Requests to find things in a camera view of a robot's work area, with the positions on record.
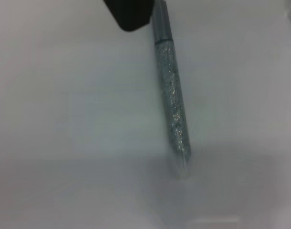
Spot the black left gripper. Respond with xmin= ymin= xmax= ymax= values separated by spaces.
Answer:
xmin=103 ymin=0 xmax=156 ymax=32

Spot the grey glitter pen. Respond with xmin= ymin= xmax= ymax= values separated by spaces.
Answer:
xmin=151 ymin=0 xmax=193 ymax=180

